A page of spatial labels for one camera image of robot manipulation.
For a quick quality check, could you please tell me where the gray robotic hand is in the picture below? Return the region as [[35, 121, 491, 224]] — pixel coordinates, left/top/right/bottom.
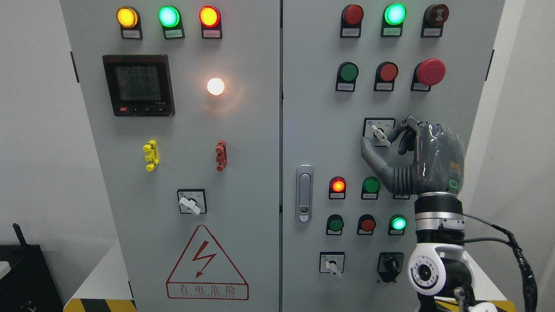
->
[[361, 115, 466, 196]]

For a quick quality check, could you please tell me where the dark red buzzer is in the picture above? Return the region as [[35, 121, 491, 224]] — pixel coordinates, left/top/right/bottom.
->
[[421, 4, 449, 38]]

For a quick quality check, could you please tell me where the black digital power meter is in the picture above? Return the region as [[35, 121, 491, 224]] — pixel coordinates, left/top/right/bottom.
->
[[102, 55, 175, 117]]

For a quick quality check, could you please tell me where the lower green push button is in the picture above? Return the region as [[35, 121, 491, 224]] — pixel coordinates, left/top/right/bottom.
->
[[326, 214, 344, 236]]

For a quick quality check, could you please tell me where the top left green indicator light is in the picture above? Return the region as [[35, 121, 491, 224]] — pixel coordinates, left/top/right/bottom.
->
[[158, 5, 186, 39]]

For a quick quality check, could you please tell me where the yellow terminal connector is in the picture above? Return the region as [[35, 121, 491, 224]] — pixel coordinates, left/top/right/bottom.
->
[[142, 140, 160, 172]]

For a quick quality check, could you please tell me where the top right red indicator light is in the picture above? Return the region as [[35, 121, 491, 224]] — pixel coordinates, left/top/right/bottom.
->
[[340, 4, 364, 38]]

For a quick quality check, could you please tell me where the glowing white lamp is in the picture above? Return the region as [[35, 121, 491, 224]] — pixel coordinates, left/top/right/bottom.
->
[[206, 77, 225, 96]]

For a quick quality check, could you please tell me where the black key selector switch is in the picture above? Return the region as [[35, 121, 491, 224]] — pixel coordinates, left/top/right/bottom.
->
[[377, 252, 404, 283]]

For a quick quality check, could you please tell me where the green push button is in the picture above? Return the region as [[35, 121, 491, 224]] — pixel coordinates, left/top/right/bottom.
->
[[335, 62, 359, 92], [326, 214, 344, 236]]

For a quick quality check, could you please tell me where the lower lit green indicator light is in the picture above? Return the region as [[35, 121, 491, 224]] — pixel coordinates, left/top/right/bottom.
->
[[387, 214, 408, 236]]

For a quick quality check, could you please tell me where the upper red push button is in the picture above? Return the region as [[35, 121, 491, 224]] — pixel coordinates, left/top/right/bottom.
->
[[373, 62, 398, 91]]

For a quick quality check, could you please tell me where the top left red indicator light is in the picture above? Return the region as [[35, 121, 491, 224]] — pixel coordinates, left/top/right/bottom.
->
[[199, 5, 222, 39]]

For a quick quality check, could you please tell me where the red electric warning sign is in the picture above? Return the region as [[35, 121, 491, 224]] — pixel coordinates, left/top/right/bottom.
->
[[165, 225, 249, 300]]

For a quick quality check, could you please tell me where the black box with antenna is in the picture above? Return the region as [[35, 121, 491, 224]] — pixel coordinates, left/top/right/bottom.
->
[[0, 223, 63, 312]]

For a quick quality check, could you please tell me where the lower red push button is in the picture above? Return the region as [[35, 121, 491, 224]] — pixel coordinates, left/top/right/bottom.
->
[[356, 214, 376, 236]]

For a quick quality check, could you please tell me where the lit red orange indicator light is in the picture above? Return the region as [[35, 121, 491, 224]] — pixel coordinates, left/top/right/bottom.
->
[[329, 176, 346, 200]]

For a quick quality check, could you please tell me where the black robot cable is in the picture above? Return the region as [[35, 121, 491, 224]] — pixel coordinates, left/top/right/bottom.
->
[[439, 213, 539, 312]]

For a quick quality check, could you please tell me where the left door gray rotary switch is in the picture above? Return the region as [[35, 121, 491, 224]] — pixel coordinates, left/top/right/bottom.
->
[[176, 189, 207, 216]]

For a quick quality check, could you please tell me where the left gray cabinet door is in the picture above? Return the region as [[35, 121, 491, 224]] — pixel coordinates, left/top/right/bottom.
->
[[61, 0, 280, 312]]

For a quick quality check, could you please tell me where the red push button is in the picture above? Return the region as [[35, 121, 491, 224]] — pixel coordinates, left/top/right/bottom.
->
[[373, 62, 398, 91], [356, 214, 376, 236]]

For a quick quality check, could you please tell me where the red terminal connector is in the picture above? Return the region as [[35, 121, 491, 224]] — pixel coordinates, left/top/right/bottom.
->
[[215, 140, 228, 172]]

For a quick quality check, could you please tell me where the middle green indicator light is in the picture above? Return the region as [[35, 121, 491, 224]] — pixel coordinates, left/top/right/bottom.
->
[[361, 176, 381, 200]]

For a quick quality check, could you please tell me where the upper green push button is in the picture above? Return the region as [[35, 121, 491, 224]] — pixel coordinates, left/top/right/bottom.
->
[[335, 62, 359, 92]]

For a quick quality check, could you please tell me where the red emergency stop button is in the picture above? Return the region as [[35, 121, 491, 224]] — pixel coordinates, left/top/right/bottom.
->
[[411, 58, 446, 91]]

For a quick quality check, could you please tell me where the gray cabinet door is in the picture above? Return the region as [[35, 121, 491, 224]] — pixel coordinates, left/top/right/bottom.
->
[[282, 0, 505, 312], [61, 0, 280, 312]]

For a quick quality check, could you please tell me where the yellow indicator light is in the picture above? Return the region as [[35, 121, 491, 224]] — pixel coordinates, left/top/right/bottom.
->
[[116, 6, 143, 40]]

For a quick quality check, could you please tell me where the right gray cabinet door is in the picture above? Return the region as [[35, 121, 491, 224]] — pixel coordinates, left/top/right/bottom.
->
[[282, 0, 505, 312]]

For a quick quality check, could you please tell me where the top right green indicator light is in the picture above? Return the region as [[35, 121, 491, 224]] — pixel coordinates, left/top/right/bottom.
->
[[380, 3, 407, 37]]

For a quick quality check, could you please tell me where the silver door latch handle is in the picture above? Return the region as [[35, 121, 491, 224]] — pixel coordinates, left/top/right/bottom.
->
[[295, 164, 313, 222]]

